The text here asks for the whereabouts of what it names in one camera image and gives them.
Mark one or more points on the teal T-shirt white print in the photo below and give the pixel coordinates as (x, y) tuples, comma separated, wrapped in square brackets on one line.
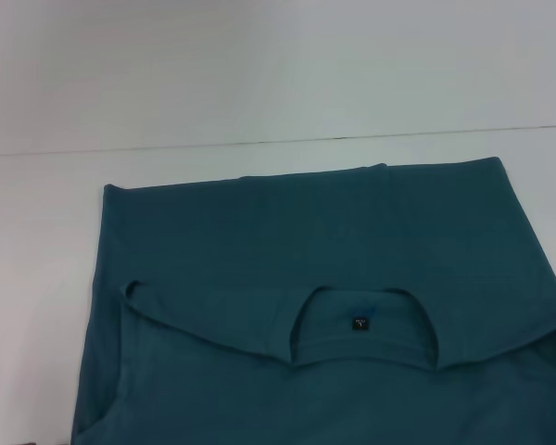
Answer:
[(306, 301)]

